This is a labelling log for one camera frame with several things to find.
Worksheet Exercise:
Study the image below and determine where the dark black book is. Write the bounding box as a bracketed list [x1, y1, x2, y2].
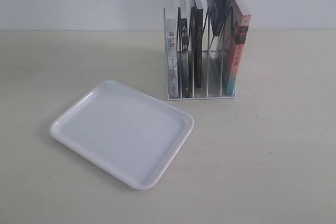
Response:
[190, 0, 203, 88]

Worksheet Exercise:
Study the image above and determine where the black grey book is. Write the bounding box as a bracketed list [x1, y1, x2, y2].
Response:
[179, 0, 190, 98]

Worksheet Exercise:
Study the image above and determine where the grey white illustrated book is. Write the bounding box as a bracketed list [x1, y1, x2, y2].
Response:
[164, 0, 181, 97]

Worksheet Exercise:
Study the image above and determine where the red teal book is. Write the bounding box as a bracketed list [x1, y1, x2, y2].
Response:
[223, 0, 251, 96]

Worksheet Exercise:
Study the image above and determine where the white plastic tray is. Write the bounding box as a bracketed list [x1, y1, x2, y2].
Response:
[49, 80, 194, 190]

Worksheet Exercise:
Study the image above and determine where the white wire book rack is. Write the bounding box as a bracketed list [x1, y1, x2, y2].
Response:
[163, 7, 237, 100]

